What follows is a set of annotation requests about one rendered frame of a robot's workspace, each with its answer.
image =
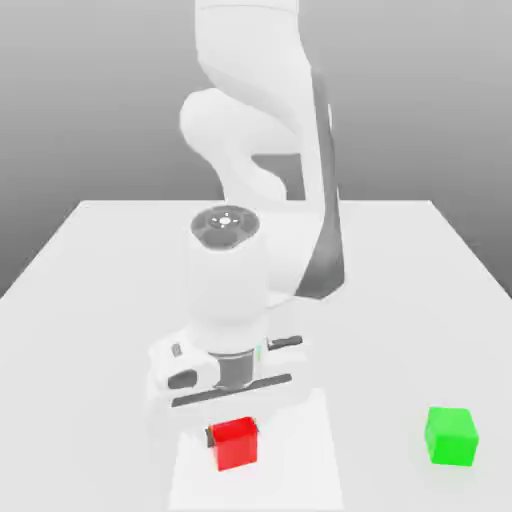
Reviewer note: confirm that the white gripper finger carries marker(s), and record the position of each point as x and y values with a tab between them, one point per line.
209	436

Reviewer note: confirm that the small red cube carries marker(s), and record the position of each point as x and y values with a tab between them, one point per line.
236	446

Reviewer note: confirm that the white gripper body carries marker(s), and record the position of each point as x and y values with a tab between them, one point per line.
232	402

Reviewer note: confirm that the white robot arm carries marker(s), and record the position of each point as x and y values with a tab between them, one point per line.
236	280

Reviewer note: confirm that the small green cube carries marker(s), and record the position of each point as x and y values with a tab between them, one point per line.
451	436

